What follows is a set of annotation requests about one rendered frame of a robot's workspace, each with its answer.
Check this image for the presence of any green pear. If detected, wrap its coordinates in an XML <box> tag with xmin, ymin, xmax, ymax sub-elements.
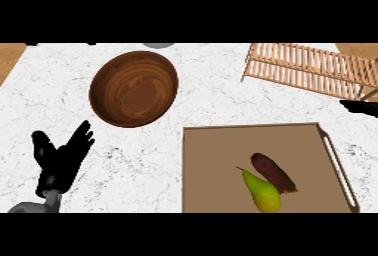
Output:
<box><xmin>235</xmin><ymin>166</ymin><xmax>284</xmax><ymax>214</ymax></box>

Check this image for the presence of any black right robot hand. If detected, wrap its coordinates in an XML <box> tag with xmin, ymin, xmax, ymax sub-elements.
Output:
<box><xmin>339</xmin><ymin>99</ymin><xmax>378</xmax><ymax>119</ymax></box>

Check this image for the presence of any brown wooden bowl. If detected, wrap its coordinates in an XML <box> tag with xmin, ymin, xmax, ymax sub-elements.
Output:
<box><xmin>87</xmin><ymin>50</ymin><xmax>181</xmax><ymax>129</ymax></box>

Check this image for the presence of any grey round object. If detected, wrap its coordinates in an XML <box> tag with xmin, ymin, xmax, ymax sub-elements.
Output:
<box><xmin>142</xmin><ymin>43</ymin><xmax>178</xmax><ymax>50</ymax></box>

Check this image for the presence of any pale wooden tiered shelf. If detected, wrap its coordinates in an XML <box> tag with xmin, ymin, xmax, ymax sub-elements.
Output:
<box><xmin>240</xmin><ymin>43</ymin><xmax>378</xmax><ymax>101</ymax></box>

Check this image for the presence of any brown tray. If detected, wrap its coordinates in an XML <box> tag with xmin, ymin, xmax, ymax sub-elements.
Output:
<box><xmin>182</xmin><ymin>121</ymin><xmax>362</xmax><ymax>214</ymax></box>

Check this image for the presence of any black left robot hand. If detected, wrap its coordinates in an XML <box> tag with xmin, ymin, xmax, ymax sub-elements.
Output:
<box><xmin>31</xmin><ymin>120</ymin><xmax>96</xmax><ymax>198</ymax></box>

